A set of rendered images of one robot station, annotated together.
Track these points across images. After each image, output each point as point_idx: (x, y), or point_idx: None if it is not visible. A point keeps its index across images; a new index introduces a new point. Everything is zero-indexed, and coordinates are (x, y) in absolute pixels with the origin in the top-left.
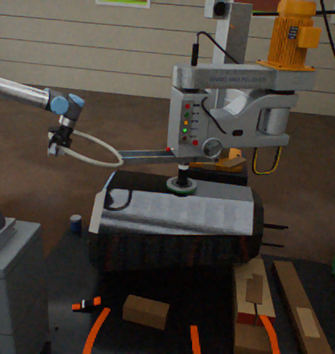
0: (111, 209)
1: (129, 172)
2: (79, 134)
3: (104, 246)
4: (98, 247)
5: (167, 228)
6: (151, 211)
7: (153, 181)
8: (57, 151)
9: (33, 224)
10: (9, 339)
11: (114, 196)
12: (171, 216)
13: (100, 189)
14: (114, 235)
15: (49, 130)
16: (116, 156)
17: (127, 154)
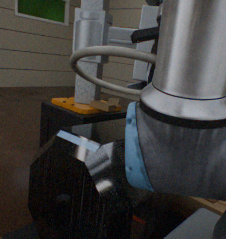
0: (123, 168)
1: (79, 126)
2: (78, 67)
3: (136, 223)
4: (131, 229)
5: None
6: None
7: (114, 126)
8: (151, 75)
9: (202, 213)
10: None
11: (116, 151)
12: None
13: (79, 154)
14: (145, 200)
15: (142, 36)
16: (127, 92)
17: (130, 88)
